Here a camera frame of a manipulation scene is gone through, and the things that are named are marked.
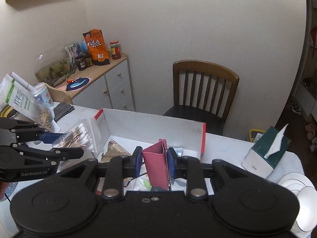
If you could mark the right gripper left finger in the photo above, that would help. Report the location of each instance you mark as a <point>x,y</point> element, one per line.
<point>115,171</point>

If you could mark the red lid sauce jar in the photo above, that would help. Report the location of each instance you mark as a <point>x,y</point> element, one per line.
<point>115,50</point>

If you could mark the white sideboard cabinet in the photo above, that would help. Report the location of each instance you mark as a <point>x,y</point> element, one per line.
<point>109,86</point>

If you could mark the gold foil snack packet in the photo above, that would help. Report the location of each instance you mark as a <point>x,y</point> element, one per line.
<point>113,149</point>

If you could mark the red cardboard box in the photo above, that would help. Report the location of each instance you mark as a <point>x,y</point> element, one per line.
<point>132,129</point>

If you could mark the red binder clip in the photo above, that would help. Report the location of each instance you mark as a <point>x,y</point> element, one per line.
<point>155,158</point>

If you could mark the glass fish bowl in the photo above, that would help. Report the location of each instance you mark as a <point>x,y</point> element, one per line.
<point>53,66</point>

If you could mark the blue globe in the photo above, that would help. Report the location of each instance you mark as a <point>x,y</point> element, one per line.
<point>84,47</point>

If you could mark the stacked white plates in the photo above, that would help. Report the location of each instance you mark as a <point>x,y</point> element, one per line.
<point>295,182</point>

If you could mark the cotton swab bag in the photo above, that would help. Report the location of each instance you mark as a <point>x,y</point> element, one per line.
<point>85,135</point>

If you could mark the dark jar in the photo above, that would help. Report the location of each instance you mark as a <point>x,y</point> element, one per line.
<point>80,62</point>

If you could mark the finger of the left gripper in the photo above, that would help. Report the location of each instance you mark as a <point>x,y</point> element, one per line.
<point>13,156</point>
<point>19,131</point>

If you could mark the white green tea bag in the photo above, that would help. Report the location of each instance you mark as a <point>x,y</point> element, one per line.
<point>19,98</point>

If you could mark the patterned white cup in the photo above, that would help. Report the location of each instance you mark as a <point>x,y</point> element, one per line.
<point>41,93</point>

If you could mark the grey folded cloth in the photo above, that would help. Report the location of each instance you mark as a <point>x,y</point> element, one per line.
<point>61,110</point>

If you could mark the orange snack bag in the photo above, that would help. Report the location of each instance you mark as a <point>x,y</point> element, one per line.
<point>97,47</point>

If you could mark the wooden chair behind table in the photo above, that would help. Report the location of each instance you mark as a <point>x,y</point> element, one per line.
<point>203,91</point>

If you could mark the white mask bag green label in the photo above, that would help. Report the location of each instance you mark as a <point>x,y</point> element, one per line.
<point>142,183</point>

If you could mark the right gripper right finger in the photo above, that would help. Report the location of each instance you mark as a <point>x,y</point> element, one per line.
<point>193,171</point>

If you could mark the blue whale mouse pad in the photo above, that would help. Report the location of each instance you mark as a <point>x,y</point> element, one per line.
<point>76,84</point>

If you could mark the white bowl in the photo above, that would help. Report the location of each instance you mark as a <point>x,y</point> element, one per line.
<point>306,219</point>

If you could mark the green white tissue box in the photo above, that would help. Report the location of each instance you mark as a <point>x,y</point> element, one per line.
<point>267,152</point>

